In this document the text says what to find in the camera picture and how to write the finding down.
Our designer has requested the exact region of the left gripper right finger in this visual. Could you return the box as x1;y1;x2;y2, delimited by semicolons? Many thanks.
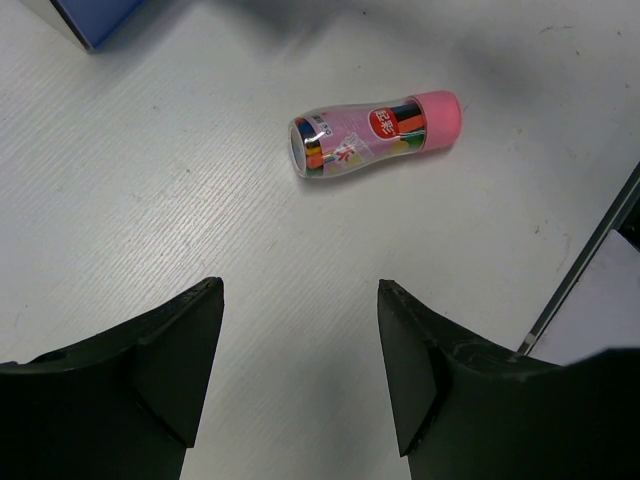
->
377;280;639;479

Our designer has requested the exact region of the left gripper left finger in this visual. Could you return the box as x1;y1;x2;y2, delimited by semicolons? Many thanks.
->
1;277;224;479

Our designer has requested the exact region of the pink cap clear tube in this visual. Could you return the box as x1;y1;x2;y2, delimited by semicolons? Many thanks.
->
289;90;463;179

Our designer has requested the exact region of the large blue-violet drawer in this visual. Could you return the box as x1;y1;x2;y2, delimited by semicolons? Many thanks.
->
50;0;145;52

